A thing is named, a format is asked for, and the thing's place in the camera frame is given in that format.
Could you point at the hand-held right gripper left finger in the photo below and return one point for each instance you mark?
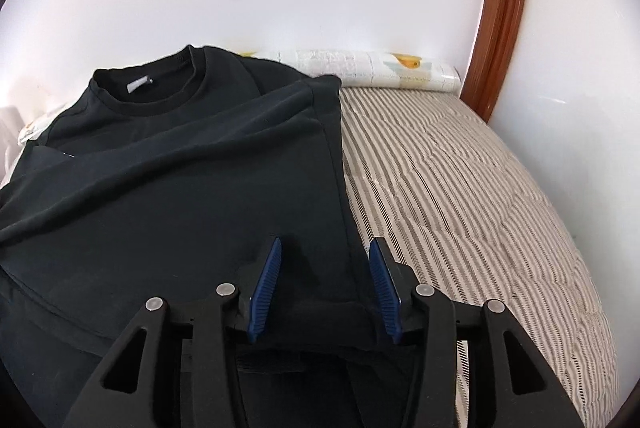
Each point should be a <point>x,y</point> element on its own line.
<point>265,293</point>

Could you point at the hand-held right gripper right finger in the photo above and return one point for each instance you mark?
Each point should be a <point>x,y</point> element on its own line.
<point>382,288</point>

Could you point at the black sweatshirt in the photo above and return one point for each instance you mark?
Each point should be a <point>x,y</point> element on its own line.
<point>175,208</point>

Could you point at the striped quilted mat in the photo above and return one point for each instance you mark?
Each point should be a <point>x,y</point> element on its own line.
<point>450,183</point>

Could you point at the white plastic bag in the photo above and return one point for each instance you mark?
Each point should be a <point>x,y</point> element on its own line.
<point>7,142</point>

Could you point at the wooden door frame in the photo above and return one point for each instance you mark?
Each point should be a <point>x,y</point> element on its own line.
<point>505,7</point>

